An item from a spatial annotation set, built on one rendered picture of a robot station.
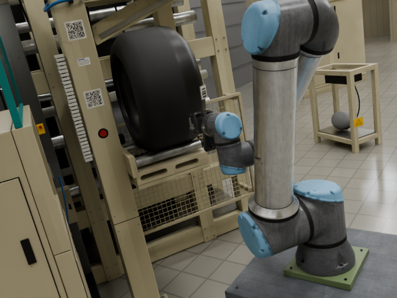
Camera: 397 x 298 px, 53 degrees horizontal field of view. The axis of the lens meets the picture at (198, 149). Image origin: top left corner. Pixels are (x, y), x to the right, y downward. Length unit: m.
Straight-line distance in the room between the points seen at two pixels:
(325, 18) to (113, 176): 1.22
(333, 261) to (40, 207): 0.88
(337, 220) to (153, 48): 0.99
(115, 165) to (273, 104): 1.04
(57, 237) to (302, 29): 0.84
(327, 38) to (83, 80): 1.09
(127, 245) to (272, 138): 1.17
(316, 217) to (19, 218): 0.84
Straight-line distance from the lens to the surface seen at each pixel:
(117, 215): 1.93
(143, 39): 1.76
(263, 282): 1.38
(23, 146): 1.11
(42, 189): 1.14
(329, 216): 1.28
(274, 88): 0.97
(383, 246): 1.54
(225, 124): 1.32
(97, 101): 1.79
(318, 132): 4.45
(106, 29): 2.20
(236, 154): 1.35
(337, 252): 1.34
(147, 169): 1.81
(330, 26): 1.02
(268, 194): 1.12
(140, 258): 2.05
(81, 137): 1.82
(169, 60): 1.69
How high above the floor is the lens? 1.42
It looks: 17 degrees down
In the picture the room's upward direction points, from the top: 11 degrees counter-clockwise
